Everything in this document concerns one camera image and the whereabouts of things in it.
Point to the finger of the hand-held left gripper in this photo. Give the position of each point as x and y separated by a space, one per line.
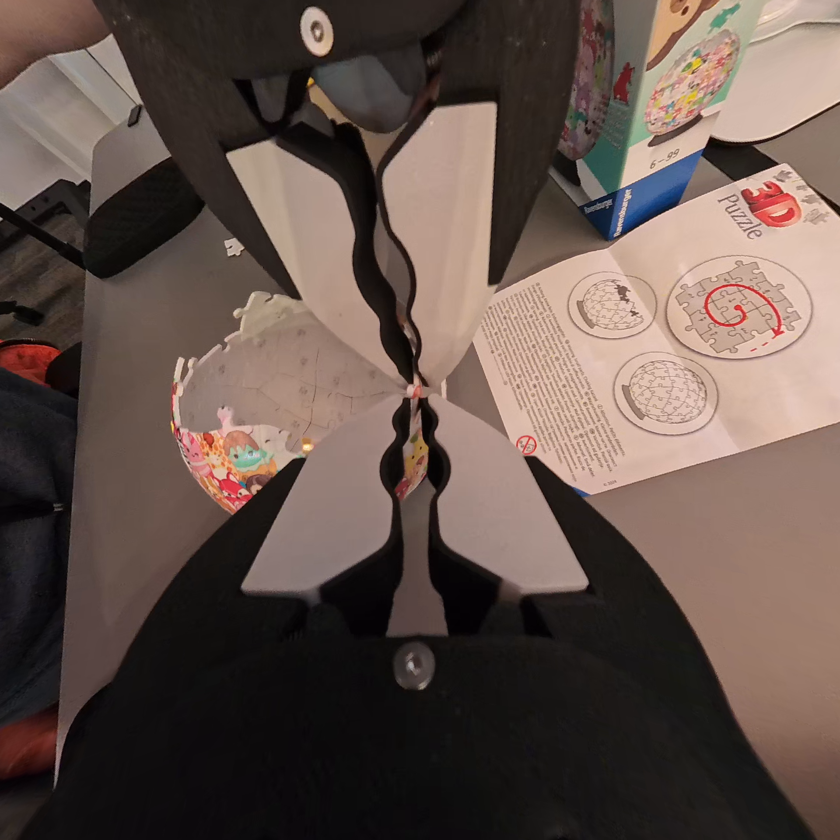
295 216
453 210

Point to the colourful puzzle box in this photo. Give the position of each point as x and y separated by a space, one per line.
663 118

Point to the black office chair base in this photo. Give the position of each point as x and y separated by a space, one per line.
39 223

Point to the white instruction leaflet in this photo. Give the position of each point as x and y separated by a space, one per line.
656 367

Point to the white puzzle piece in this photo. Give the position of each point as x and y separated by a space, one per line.
232 247
415 391

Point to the loose white puzzle piece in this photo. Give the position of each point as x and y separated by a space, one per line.
232 247

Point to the person's left forearm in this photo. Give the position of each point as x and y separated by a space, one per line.
39 33

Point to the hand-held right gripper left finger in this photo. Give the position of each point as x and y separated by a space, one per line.
328 525

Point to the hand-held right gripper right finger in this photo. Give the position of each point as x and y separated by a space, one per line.
505 525

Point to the colourful puzzle ball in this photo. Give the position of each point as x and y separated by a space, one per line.
282 394

